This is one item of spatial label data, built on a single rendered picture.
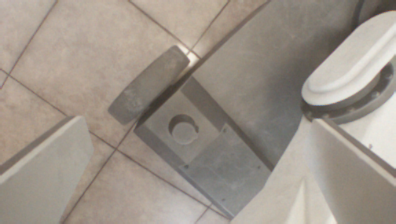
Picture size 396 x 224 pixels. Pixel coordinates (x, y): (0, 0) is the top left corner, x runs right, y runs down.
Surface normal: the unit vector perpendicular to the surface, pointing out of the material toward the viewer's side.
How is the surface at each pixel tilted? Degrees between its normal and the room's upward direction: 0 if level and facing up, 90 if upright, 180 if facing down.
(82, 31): 0
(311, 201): 90
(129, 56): 0
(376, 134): 12
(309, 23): 0
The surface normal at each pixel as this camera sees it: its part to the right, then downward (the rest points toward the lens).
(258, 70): 0.15, 0.18
